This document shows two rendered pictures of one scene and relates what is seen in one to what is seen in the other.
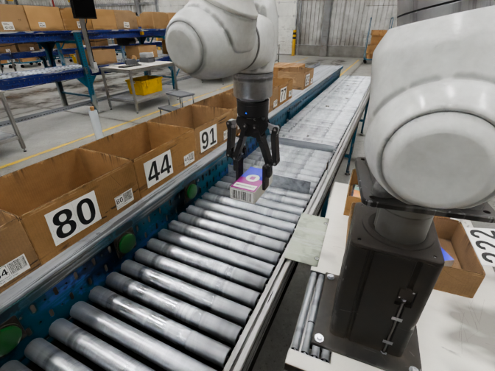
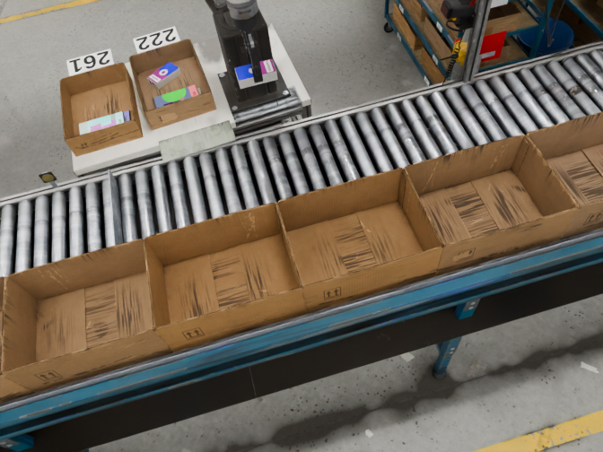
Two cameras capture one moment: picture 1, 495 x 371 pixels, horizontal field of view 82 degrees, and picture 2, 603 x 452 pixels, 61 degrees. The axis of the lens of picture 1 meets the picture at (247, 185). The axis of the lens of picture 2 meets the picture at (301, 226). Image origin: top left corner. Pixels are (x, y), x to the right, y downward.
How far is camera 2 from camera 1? 1.98 m
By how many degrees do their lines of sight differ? 81
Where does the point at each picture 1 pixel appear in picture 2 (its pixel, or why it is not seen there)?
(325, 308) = (263, 99)
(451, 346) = not seen: hidden behind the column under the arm
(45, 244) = (391, 192)
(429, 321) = not seen: hidden behind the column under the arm
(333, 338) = (280, 88)
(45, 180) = (360, 282)
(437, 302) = (212, 66)
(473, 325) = (218, 53)
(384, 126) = not seen: outside the picture
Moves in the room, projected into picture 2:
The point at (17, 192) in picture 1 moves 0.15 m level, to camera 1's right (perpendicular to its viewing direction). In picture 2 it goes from (394, 272) to (355, 238)
